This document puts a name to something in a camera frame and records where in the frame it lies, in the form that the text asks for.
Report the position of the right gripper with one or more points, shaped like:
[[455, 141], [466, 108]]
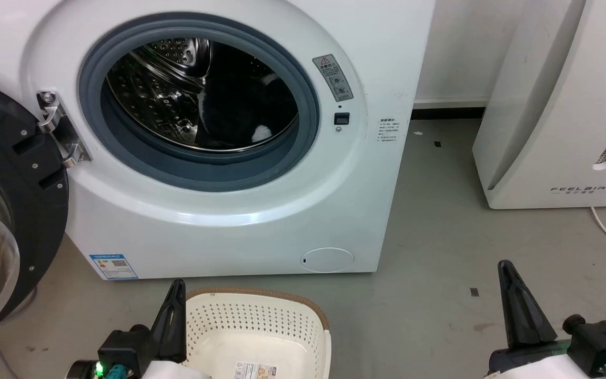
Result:
[[529, 363]]

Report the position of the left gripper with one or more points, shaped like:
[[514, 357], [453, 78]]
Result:
[[174, 371]]

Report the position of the white perforated laundry basket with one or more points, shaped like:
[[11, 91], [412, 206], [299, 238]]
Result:
[[250, 321]]

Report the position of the paper label inside basket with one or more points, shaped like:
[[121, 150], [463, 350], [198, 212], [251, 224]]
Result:
[[255, 370]]

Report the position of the white front-load washing machine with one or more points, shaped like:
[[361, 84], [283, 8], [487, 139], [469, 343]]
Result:
[[229, 221]]

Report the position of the blue energy label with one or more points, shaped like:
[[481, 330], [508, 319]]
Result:
[[113, 267]]

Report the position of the grey rubber door gasket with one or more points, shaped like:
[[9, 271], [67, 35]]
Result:
[[177, 171]]

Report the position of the round white filter cover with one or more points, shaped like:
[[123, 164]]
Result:
[[327, 260]]

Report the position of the dark grey washer door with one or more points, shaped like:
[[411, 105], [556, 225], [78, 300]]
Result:
[[29, 173]]

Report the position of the white air purifier appliance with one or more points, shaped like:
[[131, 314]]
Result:
[[545, 105]]

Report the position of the small printed text sticker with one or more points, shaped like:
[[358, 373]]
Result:
[[389, 130]]

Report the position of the black clothing inside drum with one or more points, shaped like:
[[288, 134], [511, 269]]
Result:
[[240, 105]]

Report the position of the chrome door hinge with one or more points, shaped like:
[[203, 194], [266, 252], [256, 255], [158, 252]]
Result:
[[53, 113]]

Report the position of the steel washer drum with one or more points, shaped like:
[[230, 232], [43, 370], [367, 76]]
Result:
[[150, 84]]

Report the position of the black door latch socket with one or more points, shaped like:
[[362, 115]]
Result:
[[342, 118]]

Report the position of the grey warning sticker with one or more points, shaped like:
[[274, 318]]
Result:
[[333, 77]]

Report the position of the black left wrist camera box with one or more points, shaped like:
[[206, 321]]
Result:
[[124, 347]]

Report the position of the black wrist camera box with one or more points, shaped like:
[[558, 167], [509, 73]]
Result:
[[124, 347], [603, 342]]

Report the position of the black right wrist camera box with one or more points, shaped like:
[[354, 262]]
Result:
[[603, 342]]

